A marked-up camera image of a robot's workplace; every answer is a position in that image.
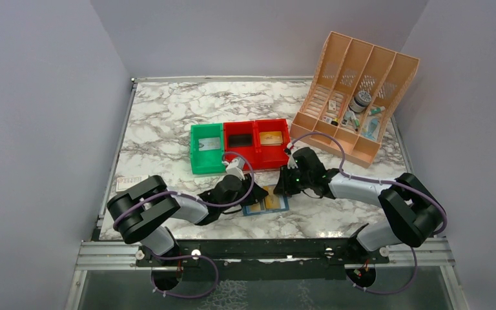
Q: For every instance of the small items in organizer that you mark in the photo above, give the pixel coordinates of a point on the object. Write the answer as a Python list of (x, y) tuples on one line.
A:
[(338, 114)]

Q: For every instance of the round grey jar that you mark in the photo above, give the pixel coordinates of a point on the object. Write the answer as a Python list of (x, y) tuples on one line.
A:
[(360, 101)]

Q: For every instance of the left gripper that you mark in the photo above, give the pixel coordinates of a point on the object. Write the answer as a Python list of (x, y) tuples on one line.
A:
[(256, 192)]

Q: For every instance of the small white red box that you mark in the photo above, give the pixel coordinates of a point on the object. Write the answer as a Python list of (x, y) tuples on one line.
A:
[(124, 183)]

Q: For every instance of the silver card in bin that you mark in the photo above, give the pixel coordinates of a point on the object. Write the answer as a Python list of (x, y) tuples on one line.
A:
[(207, 144)]

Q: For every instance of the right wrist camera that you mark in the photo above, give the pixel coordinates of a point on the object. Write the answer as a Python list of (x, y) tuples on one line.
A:
[(291, 163)]

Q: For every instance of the black card in bin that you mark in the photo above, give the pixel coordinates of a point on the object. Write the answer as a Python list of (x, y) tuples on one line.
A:
[(240, 140)]

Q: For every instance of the light blue packet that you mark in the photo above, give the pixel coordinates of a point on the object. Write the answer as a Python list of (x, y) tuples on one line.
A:
[(371, 128)]

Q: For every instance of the middle red plastic bin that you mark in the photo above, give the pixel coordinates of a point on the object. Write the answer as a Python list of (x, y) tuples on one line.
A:
[(242, 127)]

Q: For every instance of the right red plastic bin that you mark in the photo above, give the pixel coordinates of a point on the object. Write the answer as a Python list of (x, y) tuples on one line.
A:
[(272, 157)]

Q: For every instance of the peach desk organizer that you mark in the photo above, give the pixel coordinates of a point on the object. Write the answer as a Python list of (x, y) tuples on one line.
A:
[(347, 65)]

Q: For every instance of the blue leather card holder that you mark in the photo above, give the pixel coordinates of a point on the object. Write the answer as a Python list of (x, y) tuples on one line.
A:
[(259, 208)]

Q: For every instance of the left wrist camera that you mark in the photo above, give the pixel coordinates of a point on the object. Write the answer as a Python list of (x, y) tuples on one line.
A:
[(235, 167)]

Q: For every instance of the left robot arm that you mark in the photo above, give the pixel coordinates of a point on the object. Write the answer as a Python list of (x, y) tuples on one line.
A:
[(140, 211)]

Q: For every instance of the green plastic bin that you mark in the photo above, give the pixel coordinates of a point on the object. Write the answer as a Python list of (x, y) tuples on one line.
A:
[(206, 162)]

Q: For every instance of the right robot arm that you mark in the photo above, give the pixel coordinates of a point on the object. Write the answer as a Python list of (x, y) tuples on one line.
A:
[(412, 214)]

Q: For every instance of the gold credit card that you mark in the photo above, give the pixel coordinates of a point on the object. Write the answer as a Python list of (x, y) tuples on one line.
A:
[(272, 201)]

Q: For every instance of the red plastic bin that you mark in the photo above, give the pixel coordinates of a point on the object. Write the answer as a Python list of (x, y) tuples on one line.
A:
[(242, 127), (272, 157)]

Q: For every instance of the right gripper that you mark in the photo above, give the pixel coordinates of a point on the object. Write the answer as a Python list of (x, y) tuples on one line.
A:
[(284, 186)]

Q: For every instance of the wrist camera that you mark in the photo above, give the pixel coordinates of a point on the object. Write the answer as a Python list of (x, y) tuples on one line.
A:
[(291, 163), (235, 167)]

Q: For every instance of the green tipped tube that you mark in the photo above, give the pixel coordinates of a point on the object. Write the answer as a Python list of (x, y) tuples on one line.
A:
[(376, 110)]

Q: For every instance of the gold card in bin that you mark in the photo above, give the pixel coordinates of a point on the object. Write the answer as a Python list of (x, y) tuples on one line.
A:
[(271, 138)]

